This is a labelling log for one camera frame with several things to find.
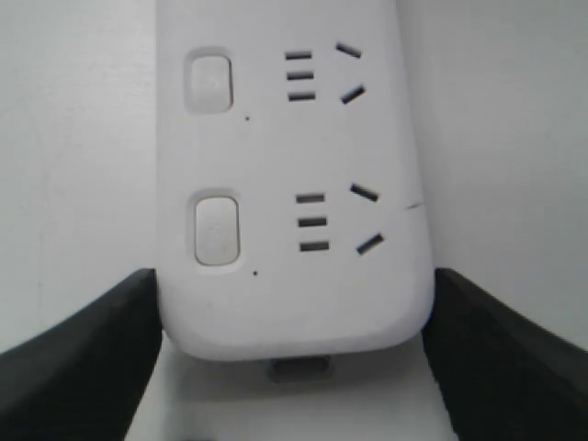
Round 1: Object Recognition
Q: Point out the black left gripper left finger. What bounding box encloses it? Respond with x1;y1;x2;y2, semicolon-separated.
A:
1;268;162;440

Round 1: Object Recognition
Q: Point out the white five-outlet power strip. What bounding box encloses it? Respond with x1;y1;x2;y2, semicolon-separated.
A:
155;1;434;362

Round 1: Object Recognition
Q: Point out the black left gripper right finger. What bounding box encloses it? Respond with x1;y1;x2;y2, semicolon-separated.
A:
422;268;587;440

